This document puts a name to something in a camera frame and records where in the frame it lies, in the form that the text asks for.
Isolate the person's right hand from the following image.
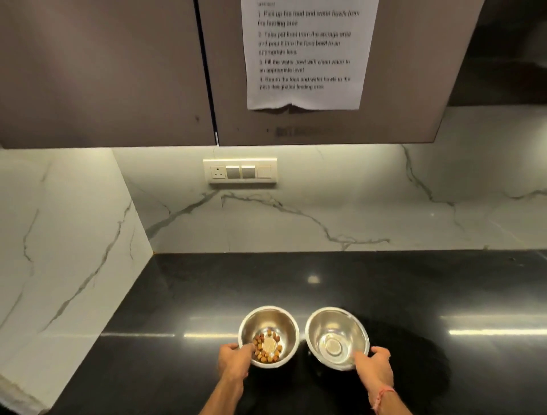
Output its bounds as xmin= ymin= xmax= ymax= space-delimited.
xmin=353 ymin=345 xmax=395 ymax=404

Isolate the person's left hand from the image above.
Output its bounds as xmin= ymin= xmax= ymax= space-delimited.
xmin=217 ymin=341 xmax=256 ymax=384

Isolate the steel food bowl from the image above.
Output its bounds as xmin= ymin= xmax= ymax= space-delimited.
xmin=237 ymin=306 xmax=301 ymax=370

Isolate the steel water bowl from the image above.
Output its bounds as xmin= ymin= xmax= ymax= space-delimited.
xmin=304 ymin=306 xmax=371 ymax=372

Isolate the person's left forearm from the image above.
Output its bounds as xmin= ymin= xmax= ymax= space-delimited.
xmin=198 ymin=376 xmax=247 ymax=415

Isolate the person's right forearm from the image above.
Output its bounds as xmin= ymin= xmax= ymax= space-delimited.
xmin=375 ymin=391 xmax=413 ymax=415

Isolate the white instruction paper sheet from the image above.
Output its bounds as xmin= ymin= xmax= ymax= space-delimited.
xmin=240 ymin=0 xmax=380 ymax=112

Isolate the pink thread bracelet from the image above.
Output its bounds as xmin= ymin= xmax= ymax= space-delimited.
xmin=370 ymin=385 xmax=397 ymax=413

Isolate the white switch panel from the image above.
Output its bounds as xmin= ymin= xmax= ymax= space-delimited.
xmin=202 ymin=157 xmax=279 ymax=185

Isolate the brown wall cabinet door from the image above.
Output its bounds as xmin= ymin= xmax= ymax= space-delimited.
xmin=197 ymin=0 xmax=486 ymax=147
xmin=0 ymin=0 xmax=218 ymax=149

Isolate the dark wall cabinet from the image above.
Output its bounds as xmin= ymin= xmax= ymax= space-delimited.
xmin=446 ymin=0 xmax=547 ymax=108

